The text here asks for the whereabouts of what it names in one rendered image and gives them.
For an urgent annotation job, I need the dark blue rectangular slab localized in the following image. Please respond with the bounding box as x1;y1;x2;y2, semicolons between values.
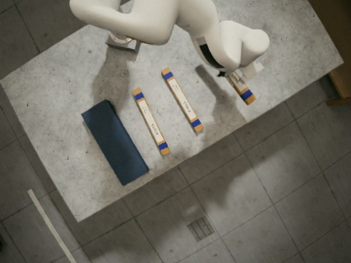
81;99;149;187

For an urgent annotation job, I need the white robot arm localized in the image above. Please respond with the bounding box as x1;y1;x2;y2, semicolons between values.
70;0;270;85

